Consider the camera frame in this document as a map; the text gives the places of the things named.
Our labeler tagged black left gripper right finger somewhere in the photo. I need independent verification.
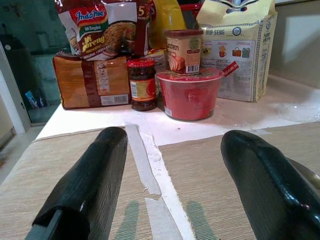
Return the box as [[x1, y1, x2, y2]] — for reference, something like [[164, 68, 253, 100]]
[[220, 129, 320, 240]]

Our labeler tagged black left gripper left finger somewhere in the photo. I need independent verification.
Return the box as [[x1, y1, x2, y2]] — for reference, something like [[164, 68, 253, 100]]
[[26, 126, 129, 240]]

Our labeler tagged beige woven placemat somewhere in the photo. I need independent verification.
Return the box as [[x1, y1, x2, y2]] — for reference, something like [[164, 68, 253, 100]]
[[0, 127, 153, 240], [158, 122, 320, 240]]

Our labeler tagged grey tape strip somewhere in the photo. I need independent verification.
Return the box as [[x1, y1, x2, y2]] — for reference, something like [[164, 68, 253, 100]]
[[144, 197, 184, 240], [124, 124, 162, 196]]

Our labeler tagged white low counter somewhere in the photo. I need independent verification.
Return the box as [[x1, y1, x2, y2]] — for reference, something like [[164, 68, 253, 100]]
[[36, 74, 320, 147]]

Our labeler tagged brown wrapped food pack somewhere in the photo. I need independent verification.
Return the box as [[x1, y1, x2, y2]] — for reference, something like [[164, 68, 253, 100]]
[[52, 51, 131, 110]]

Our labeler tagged red lidded chili jar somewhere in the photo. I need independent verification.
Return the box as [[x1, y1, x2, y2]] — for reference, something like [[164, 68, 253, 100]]
[[126, 59, 158, 112]]

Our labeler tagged red instant noodle bowl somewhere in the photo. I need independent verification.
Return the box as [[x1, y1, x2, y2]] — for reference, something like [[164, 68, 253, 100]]
[[155, 67, 224, 122]]

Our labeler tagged cream Hup Seng cracker bag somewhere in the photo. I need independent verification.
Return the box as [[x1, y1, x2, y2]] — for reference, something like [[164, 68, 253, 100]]
[[196, 0, 278, 103]]

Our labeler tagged dark glass sliding door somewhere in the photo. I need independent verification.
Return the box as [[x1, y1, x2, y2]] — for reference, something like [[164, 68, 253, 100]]
[[0, 0, 72, 136]]

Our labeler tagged yellow red snack packet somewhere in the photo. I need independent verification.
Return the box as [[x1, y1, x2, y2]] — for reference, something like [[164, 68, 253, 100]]
[[147, 48, 169, 71]]

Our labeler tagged Indomie mi goreng noodle pack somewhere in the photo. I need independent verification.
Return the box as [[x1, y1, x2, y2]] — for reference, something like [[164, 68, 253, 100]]
[[55, 0, 151, 61]]

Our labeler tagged luncheon meat can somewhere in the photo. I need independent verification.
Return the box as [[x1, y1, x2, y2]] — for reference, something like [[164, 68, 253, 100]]
[[164, 29, 204, 75]]

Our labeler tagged yellow plastic bottle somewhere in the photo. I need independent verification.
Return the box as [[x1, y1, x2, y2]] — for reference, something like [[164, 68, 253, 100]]
[[149, 0, 187, 51]]

